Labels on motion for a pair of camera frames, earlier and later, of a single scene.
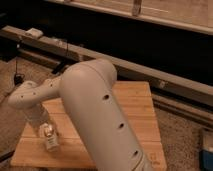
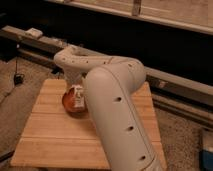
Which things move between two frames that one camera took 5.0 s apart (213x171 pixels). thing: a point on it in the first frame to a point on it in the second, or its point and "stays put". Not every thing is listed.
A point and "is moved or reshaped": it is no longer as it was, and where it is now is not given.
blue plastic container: [206, 160] stays put
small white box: [37, 33] stays put
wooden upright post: [136, 9] stays put
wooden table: [139, 107] stays put
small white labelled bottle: [49, 132] is moved or reshaped
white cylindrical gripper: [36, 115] to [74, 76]
